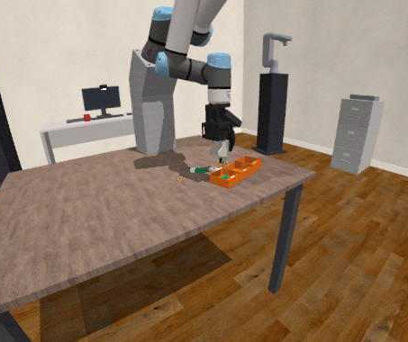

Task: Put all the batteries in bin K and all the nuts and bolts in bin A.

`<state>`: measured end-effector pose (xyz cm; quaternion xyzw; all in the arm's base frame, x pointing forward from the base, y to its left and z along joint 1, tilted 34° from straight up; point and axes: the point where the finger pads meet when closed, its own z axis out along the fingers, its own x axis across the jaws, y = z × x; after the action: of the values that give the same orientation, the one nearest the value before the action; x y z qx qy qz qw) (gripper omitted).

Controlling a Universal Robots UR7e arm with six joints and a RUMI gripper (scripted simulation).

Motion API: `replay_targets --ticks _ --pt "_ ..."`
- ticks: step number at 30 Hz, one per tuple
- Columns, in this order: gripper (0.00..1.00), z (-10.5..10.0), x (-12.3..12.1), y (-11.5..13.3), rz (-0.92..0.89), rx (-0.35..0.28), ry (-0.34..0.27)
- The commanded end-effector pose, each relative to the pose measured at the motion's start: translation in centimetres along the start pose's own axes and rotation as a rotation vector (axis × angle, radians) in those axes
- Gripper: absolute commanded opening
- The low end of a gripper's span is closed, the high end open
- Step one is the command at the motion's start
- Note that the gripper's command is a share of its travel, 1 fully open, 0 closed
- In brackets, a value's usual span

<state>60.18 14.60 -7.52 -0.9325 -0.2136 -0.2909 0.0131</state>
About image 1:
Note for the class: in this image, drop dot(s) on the orange bin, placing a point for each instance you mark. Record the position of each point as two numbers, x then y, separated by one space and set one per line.
236 171

